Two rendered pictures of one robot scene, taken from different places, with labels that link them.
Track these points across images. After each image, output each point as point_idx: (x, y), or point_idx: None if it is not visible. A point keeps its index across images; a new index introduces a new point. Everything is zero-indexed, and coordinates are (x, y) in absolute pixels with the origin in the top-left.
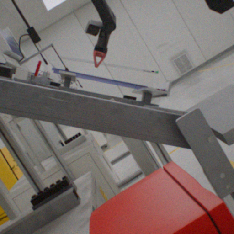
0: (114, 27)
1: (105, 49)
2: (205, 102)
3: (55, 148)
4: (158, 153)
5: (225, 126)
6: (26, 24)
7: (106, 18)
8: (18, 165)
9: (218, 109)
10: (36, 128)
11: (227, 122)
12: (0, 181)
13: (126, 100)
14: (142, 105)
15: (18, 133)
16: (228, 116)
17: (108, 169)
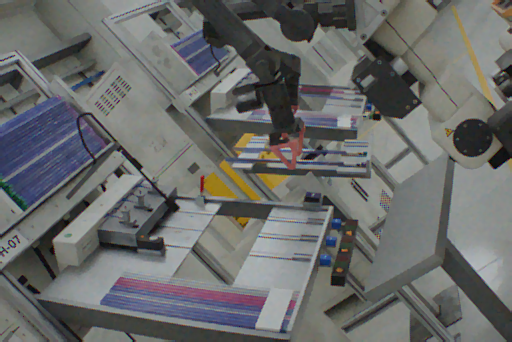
0: (297, 75)
1: (294, 102)
2: (412, 184)
3: (274, 199)
4: (358, 252)
5: (374, 277)
6: (163, 197)
7: (284, 70)
8: (210, 272)
9: (400, 223)
10: (246, 177)
11: (379, 271)
12: (221, 238)
13: (308, 203)
14: (349, 174)
15: (228, 182)
16: (389, 255)
17: (354, 208)
